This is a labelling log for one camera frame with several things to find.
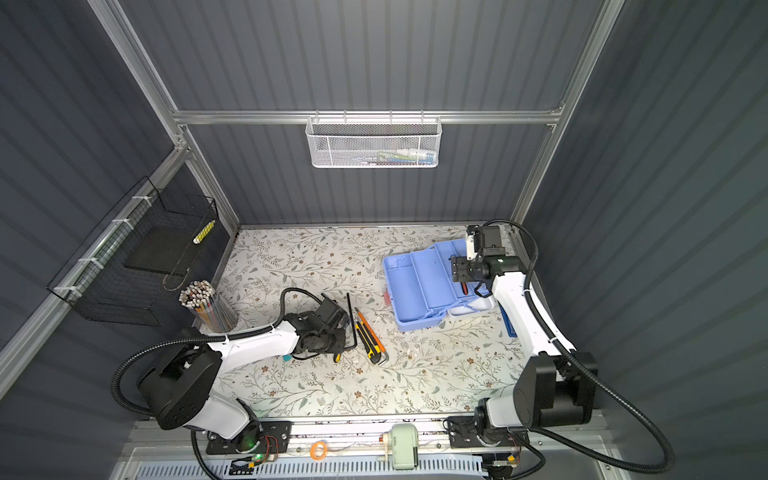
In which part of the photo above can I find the orange pencil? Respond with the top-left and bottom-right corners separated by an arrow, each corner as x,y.
355,309 -> 386,353

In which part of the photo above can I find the yellow black utility knife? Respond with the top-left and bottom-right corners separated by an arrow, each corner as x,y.
356,318 -> 389,365

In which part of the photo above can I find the white blue tool box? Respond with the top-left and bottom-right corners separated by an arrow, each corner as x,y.
382,239 -> 496,332

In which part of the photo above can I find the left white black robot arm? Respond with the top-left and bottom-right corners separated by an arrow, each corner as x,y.
110,287 -> 352,453

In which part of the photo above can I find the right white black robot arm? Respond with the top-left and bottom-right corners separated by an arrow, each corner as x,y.
450,219 -> 676,477

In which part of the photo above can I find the black hex key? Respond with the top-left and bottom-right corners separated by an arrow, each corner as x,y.
345,292 -> 358,351

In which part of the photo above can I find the mint green device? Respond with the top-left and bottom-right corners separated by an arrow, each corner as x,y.
381,423 -> 419,470

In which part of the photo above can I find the yellow green marker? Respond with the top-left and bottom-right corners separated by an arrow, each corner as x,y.
193,220 -> 216,245

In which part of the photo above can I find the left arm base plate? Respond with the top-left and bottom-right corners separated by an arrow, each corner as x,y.
205,421 -> 293,456

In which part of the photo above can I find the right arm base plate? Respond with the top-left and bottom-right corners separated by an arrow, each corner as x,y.
442,416 -> 522,449

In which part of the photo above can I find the white wire wall basket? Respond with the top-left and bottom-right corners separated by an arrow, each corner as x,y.
305,113 -> 443,169

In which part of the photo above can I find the black wire side basket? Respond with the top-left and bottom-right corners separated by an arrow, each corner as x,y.
48,182 -> 218,327

